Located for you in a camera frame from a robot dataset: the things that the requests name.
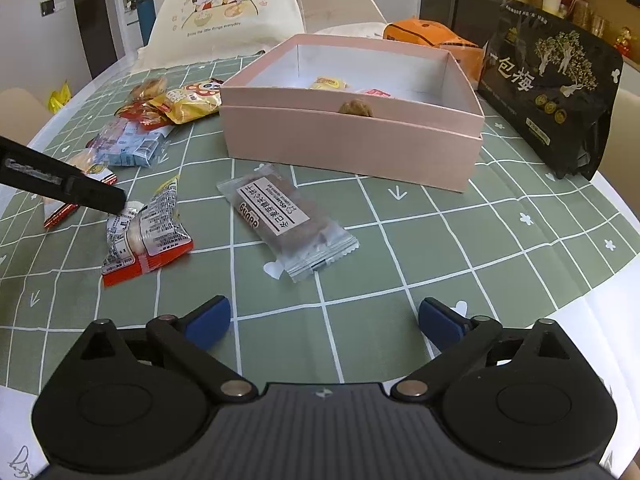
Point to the wall switch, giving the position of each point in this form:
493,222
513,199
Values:
52,6

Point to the brown round snack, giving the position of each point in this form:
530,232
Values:
356,108

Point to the clear bread snack packet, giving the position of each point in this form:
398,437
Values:
149,88

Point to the yellow cartoon snack packet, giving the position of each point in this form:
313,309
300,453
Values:
192,102

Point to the cartoon print food cover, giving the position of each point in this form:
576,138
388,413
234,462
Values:
220,15

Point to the small red snack packet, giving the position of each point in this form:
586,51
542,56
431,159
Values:
375,93

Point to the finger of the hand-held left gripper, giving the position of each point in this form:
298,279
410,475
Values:
75,185

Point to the yellow plastic bag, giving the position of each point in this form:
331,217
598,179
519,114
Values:
60,97

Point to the white paper sheet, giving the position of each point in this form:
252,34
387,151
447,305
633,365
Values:
15,425

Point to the clear brown cake packet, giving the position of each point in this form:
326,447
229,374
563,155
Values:
287,215

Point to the red edged pastry packet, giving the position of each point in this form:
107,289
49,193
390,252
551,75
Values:
57,212

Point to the red white snack packet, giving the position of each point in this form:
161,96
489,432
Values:
150,232

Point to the green checked tablecloth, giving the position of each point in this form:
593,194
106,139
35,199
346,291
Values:
425,240

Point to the black snack bag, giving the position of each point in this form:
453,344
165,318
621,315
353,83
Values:
555,90

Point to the pink cardboard box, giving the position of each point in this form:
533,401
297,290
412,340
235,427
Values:
350,150

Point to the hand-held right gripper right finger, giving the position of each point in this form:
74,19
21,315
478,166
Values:
440,319

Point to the small yellow snack packet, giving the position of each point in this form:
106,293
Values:
328,83

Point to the blue white snack packet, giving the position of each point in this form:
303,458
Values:
127,145

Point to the red figurine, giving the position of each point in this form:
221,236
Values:
623,40

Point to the orange snack bag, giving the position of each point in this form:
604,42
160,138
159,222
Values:
430,35

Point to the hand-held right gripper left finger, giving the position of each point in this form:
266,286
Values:
210,317

